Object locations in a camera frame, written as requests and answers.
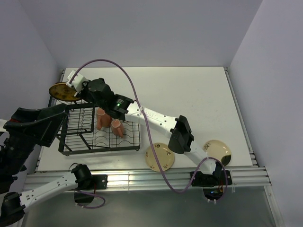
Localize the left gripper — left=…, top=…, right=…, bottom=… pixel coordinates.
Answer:
left=0, top=103, right=68, bottom=174

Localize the orange floral mug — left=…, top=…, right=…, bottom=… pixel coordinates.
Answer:
left=97, top=108, right=112, bottom=130

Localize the yellow black patterned plate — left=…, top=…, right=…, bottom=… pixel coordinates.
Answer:
left=49, top=82, right=81, bottom=102

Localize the cream plate with flowers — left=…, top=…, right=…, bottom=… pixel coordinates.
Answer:
left=145, top=143, right=175, bottom=172

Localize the cream plate with branch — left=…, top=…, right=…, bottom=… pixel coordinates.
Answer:
left=203, top=140, right=232, bottom=166

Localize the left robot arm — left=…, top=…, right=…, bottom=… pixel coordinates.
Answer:
left=0, top=104, right=92, bottom=227

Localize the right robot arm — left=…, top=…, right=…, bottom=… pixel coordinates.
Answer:
left=73, top=78, right=222, bottom=184

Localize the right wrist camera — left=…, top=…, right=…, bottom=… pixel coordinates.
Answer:
left=66, top=70, right=88, bottom=93

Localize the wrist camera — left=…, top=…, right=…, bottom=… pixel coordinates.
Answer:
left=0, top=119, right=8, bottom=133
left=66, top=70, right=88, bottom=93

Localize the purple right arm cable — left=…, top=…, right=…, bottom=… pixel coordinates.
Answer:
left=68, top=59, right=229, bottom=202

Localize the black wire dish rack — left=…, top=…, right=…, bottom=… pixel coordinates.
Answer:
left=51, top=98, right=141, bottom=156

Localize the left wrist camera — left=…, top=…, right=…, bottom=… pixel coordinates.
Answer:
left=0, top=119, right=8, bottom=133

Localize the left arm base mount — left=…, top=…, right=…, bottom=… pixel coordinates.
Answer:
left=74, top=174, right=108, bottom=206

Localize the aluminium table edge rail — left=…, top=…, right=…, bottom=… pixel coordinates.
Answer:
left=23, top=166, right=271, bottom=192

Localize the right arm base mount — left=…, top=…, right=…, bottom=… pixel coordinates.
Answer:
left=191, top=170, right=232, bottom=201

